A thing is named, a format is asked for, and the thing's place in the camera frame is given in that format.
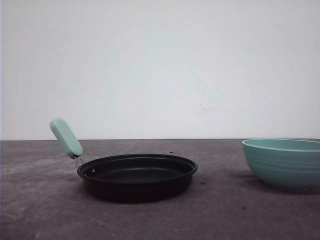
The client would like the teal ribbed bowl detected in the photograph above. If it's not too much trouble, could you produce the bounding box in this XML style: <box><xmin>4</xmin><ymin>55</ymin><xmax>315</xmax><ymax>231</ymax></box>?
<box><xmin>241</xmin><ymin>138</ymin><xmax>320</xmax><ymax>192</ymax></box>

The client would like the black pan with green handle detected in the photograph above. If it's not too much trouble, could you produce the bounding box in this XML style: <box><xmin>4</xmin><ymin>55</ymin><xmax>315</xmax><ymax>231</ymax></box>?
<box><xmin>49</xmin><ymin>118</ymin><xmax>198</xmax><ymax>203</ymax></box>

